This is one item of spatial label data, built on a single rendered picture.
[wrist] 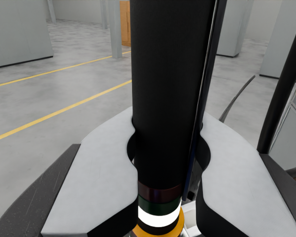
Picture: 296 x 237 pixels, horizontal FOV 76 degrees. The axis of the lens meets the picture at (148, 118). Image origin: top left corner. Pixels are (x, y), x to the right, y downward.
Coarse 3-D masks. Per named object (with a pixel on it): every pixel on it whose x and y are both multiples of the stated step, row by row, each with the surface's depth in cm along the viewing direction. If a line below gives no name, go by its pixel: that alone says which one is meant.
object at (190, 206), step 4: (188, 204) 19; (192, 204) 19; (184, 208) 18; (188, 208) 18; (192, 208) 18; (184, 212) 18; (184, 228) 17; (192, 228) 17; (196, 228) 17; (184, 232) 17; (188, 232) 16; (192, 232) 16; (196, 232) 16; (200, 232) 16; (184, 236) 17; (188, 236) 16; (192, 236) 16; (196, 236) 16; (200, 236) 16
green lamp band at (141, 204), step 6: (180, 198) 12; (144, 204) 12; (150, 204) 12; (156, 204) 12; (162, 204) 12; (168, 204) 12; (174, 204) 12; (144, 210) 12; (150, 210) 12; (156, 210) 12; (162, 210) 12; (168, 210) 12; (174, 210) 12
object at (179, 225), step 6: (180, 210) 15; (180, 216) 14; (180, 222) 14; (138, 228) 14; (174, 228) 14; (180, 228) 14; (138, 234) 13; (144, 234) 13; (150, 234) 13; (168, 234) 13; (174, 234) 13
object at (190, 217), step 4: (188, 212) 18; (192, 212) 18; (184, 216) 17; (188, 216) 17; (192, 216) 17; (184, 220) 17; (188, 220) 17; (192, 220) 17; (184, 224) 17; (188, 224) 17; (192, 224) 17; (188, 228) 17
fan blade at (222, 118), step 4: (248, 80) 38; (248, 84) 35; (244, 88) 35; (240, 92) 36; (236, 96) 36; (232, 100) 40; (232, 104) 37; (228, 108) 36; (224, 112) 36; (224, 116) 38; (220, 120) 36; (224, 120) 47; (196, 160) 36; (196, 164) 38; (196, 168) 39; (200, 168) 42; (196, 172) 40; (200, 172) 43; (196, 176) 41; (200, 176) 43; (196, 180) 42
